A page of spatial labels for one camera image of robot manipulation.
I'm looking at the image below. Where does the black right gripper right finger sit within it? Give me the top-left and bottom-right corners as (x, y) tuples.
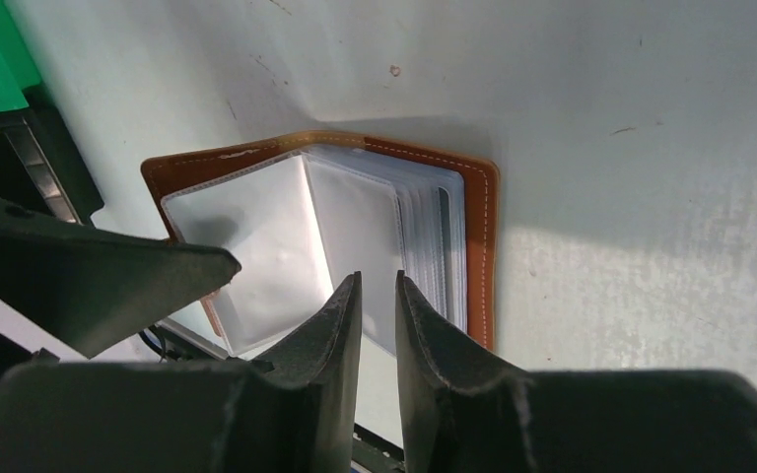
(395, 275), (757, 472)

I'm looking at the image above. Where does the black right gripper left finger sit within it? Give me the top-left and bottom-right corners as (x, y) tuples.
(0, 273), (362, 472)

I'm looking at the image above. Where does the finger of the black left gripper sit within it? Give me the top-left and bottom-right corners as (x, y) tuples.
(0, 198), (241, 358)

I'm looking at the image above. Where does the brown leather card holder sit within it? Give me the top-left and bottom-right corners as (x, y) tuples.
(141, 131), (500, 356)

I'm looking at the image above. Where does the black plastic bin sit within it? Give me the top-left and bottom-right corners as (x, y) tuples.
(0, 103), (103, 226)

